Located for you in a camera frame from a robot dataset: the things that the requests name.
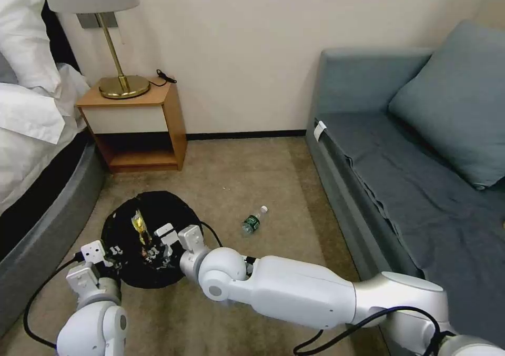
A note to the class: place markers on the dark padded headboard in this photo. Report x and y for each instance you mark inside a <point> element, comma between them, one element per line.
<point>59,36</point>

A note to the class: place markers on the grey bed base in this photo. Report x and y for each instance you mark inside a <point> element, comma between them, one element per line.
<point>43,230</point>

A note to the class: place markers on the wooden nightstand with white drawer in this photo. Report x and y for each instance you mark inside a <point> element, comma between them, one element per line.
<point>134,121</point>

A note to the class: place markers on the white sofa tag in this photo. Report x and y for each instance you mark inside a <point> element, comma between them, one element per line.
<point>320,130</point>

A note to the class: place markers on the clear bottle with green label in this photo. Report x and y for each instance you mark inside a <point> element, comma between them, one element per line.
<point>252,222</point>

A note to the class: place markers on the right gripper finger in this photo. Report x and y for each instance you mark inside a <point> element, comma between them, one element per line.
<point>161,249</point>
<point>159,262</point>

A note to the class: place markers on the dark blue sofa sheet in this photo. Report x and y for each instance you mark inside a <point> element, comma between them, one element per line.
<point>418,198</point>

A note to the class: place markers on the round black trash bin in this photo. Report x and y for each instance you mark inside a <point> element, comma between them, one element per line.
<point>158,210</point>

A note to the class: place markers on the white pillow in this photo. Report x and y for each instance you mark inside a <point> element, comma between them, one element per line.
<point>23,36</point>

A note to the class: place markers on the yellow plastic wrapper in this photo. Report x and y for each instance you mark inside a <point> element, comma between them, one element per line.
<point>139,225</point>

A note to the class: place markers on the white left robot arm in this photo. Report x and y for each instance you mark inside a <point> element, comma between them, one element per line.
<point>92,324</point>

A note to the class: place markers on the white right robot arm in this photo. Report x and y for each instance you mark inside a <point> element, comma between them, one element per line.
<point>292,283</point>

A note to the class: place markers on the white duvet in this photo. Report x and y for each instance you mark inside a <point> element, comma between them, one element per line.
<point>27,135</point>

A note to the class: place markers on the grey wall switch plate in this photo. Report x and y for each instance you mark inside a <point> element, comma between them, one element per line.
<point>91,20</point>

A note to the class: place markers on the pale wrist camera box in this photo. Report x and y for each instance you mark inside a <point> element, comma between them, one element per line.
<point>165,232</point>

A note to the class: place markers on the grey blue sofa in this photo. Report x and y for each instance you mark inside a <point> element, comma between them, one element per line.
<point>347,88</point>

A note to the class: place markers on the black baseboard strip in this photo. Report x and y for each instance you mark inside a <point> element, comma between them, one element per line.
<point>244,136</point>

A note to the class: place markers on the grey blue cushion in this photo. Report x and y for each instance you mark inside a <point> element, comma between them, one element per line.
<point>457,107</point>

